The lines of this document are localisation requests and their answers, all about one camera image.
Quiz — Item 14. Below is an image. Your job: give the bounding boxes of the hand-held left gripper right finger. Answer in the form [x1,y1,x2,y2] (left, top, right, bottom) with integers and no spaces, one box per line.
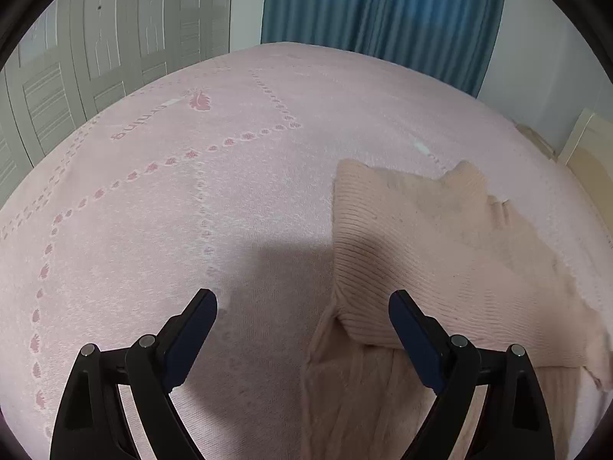
[388,290,556,460]

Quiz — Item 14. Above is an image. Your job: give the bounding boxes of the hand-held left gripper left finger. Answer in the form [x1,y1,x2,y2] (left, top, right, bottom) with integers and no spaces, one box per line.
[50,288,218,460]

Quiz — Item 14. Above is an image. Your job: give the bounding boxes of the beige ribbed knit sweater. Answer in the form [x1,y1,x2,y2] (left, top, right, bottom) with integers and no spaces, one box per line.
[299,159,612,460]

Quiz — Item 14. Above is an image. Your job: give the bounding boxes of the pink patterned bed cover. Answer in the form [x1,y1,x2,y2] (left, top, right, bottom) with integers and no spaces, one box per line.
[0,42,613,460]

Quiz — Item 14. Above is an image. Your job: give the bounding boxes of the cream bed headboard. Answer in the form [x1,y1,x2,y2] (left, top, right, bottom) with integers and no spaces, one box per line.
[558,108,613,192]

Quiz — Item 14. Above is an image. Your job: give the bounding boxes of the pale panelled wardrobe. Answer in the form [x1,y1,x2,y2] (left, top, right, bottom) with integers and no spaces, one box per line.
[0,0,270,204]

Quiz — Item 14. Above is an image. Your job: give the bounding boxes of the blue curtain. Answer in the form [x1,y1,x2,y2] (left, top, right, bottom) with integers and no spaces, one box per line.
[261,0,508,98]

